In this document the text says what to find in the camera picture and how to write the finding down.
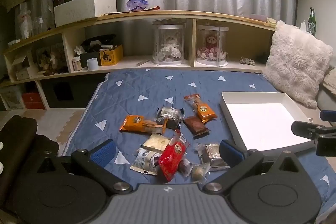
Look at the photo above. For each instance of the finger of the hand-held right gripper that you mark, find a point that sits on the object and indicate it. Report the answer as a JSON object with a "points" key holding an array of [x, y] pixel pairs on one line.
{"points": [[328, 115], [307, 129]]}

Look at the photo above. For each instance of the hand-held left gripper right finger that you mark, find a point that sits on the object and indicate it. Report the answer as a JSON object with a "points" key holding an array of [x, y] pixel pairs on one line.
{"points": [[228, 150]]}

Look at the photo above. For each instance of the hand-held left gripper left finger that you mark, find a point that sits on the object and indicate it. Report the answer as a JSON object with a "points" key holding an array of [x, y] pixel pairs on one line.
{"points": [[103, 151]]}

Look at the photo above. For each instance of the clear silver snack packet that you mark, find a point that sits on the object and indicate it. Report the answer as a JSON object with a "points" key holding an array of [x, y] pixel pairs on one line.
{"points": [[212, 154]]}

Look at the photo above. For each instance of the small beige candy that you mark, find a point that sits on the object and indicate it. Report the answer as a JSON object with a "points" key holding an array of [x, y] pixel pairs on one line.
{"points": [[199, 172]]}

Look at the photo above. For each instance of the brown snack packet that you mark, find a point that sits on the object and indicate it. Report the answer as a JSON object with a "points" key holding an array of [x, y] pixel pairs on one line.
{"points": [[195, 126]]}

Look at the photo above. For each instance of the orange snack packet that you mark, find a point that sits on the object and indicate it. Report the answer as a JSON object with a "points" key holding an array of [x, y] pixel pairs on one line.
{"points": [[134, 124], [204, 109]]}

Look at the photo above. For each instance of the white label snack packet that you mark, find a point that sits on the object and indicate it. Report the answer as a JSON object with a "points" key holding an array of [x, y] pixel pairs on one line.
{"points": [[144, 161]]}

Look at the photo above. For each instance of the white shallow box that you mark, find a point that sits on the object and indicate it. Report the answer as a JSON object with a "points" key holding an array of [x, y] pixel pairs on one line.
{"points": [[262, 121]]}

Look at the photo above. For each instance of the small dark candy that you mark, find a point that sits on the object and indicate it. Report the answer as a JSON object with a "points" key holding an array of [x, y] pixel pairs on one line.
{"points": [[185, 167]]}

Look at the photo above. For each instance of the cream snack packet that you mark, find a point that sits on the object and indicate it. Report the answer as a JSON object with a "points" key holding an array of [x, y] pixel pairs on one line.
{"points": [[157, 142]]}

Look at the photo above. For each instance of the red snack packet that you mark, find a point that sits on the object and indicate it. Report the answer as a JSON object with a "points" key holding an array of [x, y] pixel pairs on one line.
{"points": [[173, 158]]}

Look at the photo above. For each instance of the dark silver snack packet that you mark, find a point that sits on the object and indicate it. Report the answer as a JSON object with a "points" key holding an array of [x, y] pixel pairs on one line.
{"points": [[169, 116]]}

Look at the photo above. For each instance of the grey cushion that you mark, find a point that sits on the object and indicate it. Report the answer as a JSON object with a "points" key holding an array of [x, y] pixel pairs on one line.
{"points": [[328, 98]]}

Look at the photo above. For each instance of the fluffy grey blanket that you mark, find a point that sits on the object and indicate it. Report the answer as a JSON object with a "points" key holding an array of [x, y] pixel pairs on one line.
{"points": [[296, 61]]}

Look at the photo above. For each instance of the blue triangle print blanket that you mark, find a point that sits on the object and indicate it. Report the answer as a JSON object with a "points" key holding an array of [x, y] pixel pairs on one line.
{"points": [[157, 87]]}

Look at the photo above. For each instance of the red box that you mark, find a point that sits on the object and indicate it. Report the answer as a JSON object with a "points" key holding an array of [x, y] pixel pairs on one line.
{"points": [[32, 100]]}

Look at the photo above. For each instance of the white cup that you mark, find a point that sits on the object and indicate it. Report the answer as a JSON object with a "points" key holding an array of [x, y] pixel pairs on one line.
{"points": [[92, 63]]}

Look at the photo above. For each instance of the small grey figurine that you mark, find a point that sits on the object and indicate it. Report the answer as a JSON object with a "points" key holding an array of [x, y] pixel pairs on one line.
{"points": [[248, 60]]}

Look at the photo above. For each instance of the small jar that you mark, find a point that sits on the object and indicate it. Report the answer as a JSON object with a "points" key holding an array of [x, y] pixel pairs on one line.
{"points": [[76, 64]]}

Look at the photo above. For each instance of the green bottle with white label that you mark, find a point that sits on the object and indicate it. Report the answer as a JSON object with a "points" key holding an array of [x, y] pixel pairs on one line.
{"points": [[311, 23]]}

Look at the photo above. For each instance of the yellow box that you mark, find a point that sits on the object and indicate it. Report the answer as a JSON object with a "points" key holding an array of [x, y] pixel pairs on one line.
{"points": [[110, 57]]}

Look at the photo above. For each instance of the red doll in clear case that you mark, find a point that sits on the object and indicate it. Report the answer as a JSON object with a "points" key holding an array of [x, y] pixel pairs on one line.
{"points": [[211, 48]]}

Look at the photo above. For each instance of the framed picture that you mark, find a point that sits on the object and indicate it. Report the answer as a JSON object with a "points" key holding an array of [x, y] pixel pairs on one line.
{"points": [[51, 58]]}

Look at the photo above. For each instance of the black bag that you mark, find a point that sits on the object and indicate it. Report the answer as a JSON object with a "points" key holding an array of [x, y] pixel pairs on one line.
{"points": [[98, 41]]}

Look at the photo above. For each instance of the small white box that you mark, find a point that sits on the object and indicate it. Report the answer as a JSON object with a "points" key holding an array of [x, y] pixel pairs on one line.
{"points": [[22, 71]]}

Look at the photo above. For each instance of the white doll in clear case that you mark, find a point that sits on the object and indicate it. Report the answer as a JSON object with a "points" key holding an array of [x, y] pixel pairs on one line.
{"points": [[169, 45]]}

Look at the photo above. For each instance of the wooden shelf unit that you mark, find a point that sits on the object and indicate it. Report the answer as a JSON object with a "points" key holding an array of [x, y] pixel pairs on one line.
{"points": [[183, 13]]}

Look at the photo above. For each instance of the white storage box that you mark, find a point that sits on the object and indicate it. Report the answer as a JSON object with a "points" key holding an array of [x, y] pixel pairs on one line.
{"points": [[84, 8]]}

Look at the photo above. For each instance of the glass jar cluster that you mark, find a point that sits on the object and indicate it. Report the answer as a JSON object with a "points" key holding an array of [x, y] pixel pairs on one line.
{"points": [[29, 24]]}

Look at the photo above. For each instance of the purple plastic bag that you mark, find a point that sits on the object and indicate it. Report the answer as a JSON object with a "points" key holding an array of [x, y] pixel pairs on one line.
{"points": [[137, 4]]}

